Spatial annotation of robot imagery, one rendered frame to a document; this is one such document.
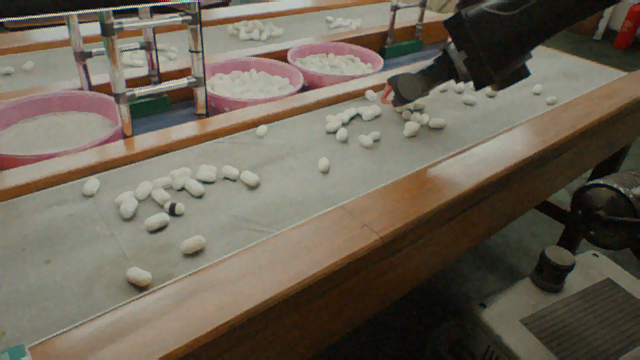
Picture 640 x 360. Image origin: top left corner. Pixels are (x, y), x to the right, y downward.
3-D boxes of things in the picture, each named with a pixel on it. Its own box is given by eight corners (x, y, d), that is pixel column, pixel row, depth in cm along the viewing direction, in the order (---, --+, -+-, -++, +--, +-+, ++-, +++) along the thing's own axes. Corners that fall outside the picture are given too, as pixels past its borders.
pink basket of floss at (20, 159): (155, 138, 102) (149, 99, 97) (88, 209, 80) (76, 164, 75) (44, 123, 104) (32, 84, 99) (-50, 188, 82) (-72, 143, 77)
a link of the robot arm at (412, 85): (489, 71, 87) (469, 30, 86) (457, 90, 80) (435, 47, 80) (442, 93, 97) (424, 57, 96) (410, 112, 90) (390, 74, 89)
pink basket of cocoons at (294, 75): (320, 107, 121) (323, 73, 116) (261, 148, 102) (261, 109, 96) (240, 82, 131) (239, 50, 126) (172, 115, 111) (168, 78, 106)
